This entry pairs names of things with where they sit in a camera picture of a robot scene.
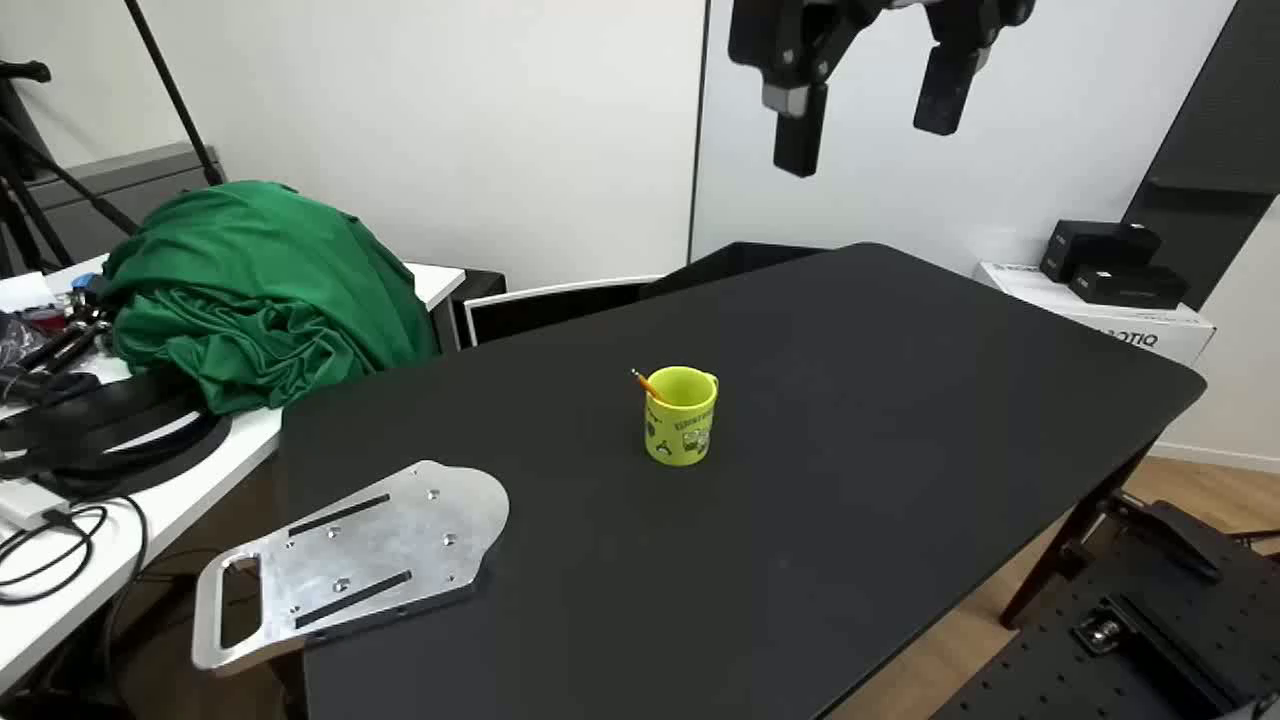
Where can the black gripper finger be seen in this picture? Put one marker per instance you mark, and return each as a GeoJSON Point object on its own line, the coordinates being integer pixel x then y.
{"type": "Point", "coordinates": [796, 53]}
{"type": "Point", "coordinates": [950, 85]}

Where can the white desk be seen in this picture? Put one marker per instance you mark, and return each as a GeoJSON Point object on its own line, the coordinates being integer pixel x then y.
{"type": "Point", "coordinates": [201, 466]}

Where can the white cardboard box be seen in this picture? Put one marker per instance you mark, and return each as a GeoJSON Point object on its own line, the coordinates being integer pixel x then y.
{"type": "Point", "coordinates": [1133, 327]}

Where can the thin black stand pole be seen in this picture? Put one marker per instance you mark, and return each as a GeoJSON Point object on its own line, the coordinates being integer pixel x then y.
{"type": "Point", "coordinates": [173, 92]}

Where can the black vertical panel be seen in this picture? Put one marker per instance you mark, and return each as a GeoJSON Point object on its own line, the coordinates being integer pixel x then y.
{"type": "Point", "coordinates": [1221, 120]}

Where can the yellow-green printed mug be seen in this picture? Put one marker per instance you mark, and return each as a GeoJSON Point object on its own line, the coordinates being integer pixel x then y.
{"type": "Point", "coordinates": [680, 425]}

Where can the dark table leg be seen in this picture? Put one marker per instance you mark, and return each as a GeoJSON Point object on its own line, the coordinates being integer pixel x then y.
{"type": "Point", "coordinates": [1067, 546]}

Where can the silver metal mounting plate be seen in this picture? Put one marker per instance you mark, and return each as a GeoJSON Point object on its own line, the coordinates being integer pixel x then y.
{"type": "Point", "coordinates": [363, 554]}

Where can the white framed dark panel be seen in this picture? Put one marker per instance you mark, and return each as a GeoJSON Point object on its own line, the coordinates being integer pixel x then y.
{"type": "Point", "coordinates": [562, 305]}

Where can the black box-shaped device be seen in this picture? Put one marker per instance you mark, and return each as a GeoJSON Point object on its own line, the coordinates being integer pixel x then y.
{"type": "Point", "coordinates": [1104, 255]}

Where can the black perforated breadboard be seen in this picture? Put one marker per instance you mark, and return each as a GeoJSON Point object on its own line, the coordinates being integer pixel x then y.
{"type": "Point", "coordinates": [1146, 625]}

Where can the green cloth heap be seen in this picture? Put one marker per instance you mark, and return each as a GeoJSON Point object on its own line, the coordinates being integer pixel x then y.
{"type": "Point", "coordinates": [267, 293]}

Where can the orange tool with metal tip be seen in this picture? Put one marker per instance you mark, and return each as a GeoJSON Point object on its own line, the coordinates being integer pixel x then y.
{"type": "Point", "coordinates": [646, 385]}

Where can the black tripod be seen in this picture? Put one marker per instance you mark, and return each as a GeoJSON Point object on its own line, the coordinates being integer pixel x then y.
{"type": "Point", "coordinates": [26, 172]}

